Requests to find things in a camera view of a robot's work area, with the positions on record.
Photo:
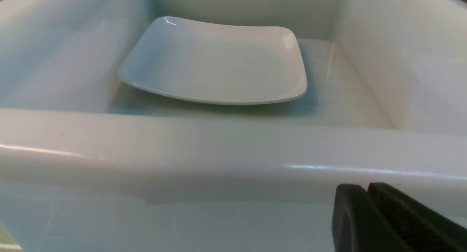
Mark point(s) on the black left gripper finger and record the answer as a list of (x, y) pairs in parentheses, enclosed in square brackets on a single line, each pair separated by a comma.
[(383, 219)]

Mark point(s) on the white square plate in tub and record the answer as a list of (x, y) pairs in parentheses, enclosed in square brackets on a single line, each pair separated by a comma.
[(216, 63)]

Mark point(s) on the large white plastic tub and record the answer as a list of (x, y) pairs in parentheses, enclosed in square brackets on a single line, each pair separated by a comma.
[(92, 164)]

